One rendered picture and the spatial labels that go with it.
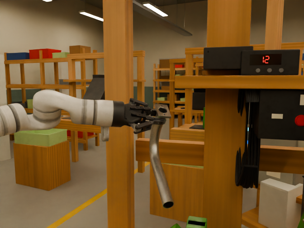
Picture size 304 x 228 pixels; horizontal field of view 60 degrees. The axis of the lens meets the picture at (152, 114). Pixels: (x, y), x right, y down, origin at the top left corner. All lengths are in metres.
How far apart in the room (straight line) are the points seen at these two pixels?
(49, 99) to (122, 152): 0.44
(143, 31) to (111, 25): 10.96
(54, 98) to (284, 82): 0.63
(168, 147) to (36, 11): 8.85
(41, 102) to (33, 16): 8.89
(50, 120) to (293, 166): 0.85
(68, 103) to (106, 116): 0.10
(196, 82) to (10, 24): 8.32
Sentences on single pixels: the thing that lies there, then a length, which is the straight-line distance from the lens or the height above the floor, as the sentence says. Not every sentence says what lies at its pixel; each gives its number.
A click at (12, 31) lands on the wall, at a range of 8.96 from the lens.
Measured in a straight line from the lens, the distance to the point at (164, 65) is 11.40.
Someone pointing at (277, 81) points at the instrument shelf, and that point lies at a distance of 0.84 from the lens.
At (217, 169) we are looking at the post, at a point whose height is 1.21.
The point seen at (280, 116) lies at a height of 1.42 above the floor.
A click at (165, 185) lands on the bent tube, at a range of 0.75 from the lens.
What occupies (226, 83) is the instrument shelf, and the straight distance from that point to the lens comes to 0.82.
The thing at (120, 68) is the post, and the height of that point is 1.57.
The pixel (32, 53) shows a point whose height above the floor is 2.15.
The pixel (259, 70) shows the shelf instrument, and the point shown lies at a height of 1.56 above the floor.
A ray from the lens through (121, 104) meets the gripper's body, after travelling 0.74.
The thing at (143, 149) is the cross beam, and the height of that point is 1.24.
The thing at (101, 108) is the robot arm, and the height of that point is 1.45.
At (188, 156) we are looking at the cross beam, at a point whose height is 1.22.
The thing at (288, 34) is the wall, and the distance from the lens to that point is 10.74.
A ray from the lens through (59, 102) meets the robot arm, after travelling 0.71.
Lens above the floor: 1.53
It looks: 7 degrees down
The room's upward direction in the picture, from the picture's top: straight up
